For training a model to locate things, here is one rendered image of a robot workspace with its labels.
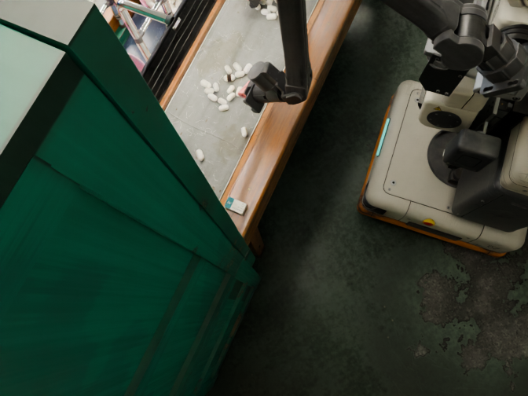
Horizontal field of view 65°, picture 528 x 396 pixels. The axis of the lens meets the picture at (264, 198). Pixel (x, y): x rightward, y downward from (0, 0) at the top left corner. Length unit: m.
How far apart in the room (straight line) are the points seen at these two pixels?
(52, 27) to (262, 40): 1.28
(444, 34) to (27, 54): 0.77
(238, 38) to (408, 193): 0.92
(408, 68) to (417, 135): 0.57
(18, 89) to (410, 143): 1.75
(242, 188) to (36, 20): 1.04
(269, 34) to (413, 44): 1.14
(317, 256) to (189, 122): 0.94
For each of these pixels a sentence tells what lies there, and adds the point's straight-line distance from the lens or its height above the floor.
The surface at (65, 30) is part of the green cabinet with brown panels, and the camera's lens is 0.26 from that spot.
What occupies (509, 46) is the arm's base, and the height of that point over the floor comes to 1.24.
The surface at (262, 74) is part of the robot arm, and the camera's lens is 1.12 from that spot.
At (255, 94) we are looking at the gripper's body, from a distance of 1.23.
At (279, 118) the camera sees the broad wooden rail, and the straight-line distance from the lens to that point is 1.34.
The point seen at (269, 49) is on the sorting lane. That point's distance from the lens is 1.49.
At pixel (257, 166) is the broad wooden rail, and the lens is 1.28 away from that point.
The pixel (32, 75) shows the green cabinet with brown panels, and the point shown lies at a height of 1.79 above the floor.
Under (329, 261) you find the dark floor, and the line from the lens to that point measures 1.99.
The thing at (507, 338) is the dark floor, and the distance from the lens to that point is 2.20.
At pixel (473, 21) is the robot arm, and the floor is 1.27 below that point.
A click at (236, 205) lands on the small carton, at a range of 1.23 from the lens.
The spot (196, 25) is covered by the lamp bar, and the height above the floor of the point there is 1.07.
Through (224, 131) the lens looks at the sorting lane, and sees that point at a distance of 1.36.
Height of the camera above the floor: 1.97
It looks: 75 degrees down
